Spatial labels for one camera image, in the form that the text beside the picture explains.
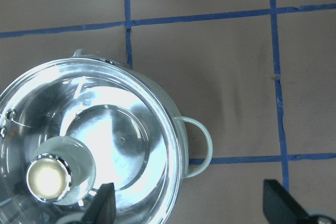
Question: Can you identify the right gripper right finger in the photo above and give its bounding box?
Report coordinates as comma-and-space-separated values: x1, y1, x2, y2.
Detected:
262, 179, 311, 224

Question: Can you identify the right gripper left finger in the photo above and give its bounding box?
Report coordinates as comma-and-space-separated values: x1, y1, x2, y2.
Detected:
81, 183, 116, 224

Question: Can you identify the glass pot lid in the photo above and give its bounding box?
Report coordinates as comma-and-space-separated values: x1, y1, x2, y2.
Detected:
1, 58, 186, 223

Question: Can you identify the pale green steel pot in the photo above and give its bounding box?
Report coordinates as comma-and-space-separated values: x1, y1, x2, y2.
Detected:
70, 48, 214, 224

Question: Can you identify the brown paper table mat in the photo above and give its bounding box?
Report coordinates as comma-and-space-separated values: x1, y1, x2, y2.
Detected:
1, 0, 335, 223

